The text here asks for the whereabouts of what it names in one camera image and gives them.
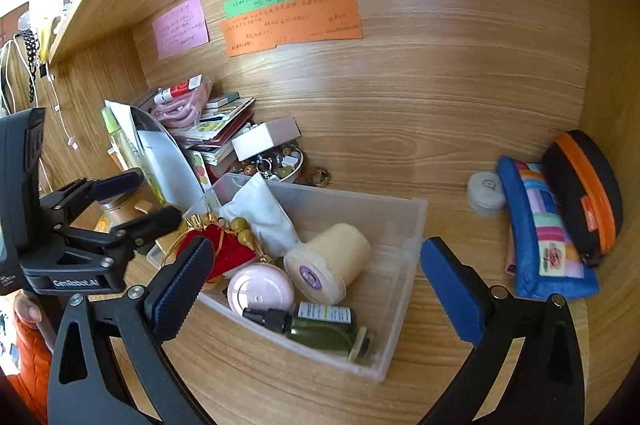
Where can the stack of books and cards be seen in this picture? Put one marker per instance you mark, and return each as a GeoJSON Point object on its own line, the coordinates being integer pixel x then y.
{"type": "Point", "coordinates": [225, 120]}

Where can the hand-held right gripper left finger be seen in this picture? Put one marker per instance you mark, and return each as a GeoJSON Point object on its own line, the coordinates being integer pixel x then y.
{"type": "Point", "coordinates": [180, 292]}

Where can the blue patchwork pencil case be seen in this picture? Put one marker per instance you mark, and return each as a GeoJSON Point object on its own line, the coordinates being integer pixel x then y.
{"type": "Point", "coordinates": [542, 230]}

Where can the small white cardboard box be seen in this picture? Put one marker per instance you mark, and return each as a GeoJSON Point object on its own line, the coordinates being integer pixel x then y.
{"type": "Point", "coordinates": [265, 137]}

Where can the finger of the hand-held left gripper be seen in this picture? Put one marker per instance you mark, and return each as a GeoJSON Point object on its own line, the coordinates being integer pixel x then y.
{"type": "Point", "coordinates": [150, 225]}
{"type": "Point", "coordinates": [117, 186]}

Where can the white round case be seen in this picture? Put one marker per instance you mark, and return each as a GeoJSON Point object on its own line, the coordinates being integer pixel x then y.
{"type": "Point", "coordinates": [486, 195]}

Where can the person's left hand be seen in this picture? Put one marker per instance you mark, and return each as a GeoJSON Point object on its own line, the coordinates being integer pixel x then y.
{"type": "Point", "coordinates": [30, 307]}

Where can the bowl of beads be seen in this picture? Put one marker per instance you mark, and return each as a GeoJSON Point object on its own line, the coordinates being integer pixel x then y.
{"type": "Point", "coordinates": [275, 167]}

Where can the wooden desktop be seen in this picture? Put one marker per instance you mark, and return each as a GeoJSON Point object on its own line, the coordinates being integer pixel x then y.
{"type": "Point", "coordinates": [325, 400]}

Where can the red and white box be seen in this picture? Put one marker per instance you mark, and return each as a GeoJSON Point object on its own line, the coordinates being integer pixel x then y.
{"type": "Point", "coordinates": [177, 92]}

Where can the pink round jar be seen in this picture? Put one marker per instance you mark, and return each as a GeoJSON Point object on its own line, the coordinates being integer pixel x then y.
{"type": "Point", "coordinates": [260, 290]}

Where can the light green bottle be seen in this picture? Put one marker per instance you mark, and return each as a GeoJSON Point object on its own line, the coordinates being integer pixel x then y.
{"type": "Point", "coordinates": [115, 132]}

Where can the white cloth sachet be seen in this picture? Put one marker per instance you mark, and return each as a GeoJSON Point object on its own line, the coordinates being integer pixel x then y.
{"type": "Point", "coordinates": [260, 215]}

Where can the black case with orange zipper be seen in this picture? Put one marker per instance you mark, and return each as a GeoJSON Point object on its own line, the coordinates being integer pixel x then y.
{"type": "Point", "coordinates": [585, 185]}

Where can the dark green dropper bottle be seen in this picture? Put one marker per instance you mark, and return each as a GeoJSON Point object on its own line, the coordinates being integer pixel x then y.
{"type": "Point", "coordinates": [320, 335]}

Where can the clear plastic storage box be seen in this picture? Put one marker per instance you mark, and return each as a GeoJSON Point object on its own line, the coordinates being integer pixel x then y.
{"type": "Point", "coordinates": [392, 230]}

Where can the fruit sticker sheet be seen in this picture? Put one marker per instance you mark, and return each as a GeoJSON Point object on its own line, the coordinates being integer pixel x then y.
{"type": "Point", "coordinates": [201, 172]}

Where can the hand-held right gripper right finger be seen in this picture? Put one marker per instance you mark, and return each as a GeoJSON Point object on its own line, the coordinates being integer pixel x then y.
{"type": "Point", "coordinates": [450, 292]}

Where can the orange paper note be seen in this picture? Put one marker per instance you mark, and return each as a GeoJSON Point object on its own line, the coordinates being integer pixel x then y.
{"type": "Point", "coordinates": [290, 27]}

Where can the pink paper note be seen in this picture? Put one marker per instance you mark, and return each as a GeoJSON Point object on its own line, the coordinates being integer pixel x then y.
{"type": "Point", "coordinates": [180, 27]}

